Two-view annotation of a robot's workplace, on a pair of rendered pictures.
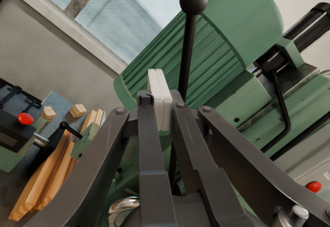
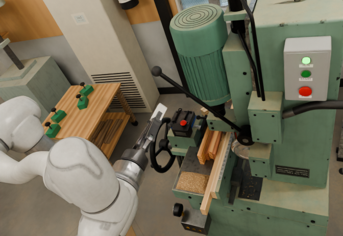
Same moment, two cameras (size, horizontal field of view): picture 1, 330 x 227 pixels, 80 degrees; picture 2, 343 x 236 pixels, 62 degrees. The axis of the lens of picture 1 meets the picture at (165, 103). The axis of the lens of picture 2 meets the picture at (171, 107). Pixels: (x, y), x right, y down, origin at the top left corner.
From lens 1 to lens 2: 0.83 m
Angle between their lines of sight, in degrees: 60
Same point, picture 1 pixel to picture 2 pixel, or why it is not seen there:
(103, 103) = not seen: hidden behind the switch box
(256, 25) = (189, 44)
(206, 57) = (191, 66)
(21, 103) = (182, 115)
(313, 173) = (290, 84)
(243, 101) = (234, 64)
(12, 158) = (191, 140)
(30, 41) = not seen: hidden behind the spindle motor
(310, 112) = (262, 47)
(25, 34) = not seen: hidden behind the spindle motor
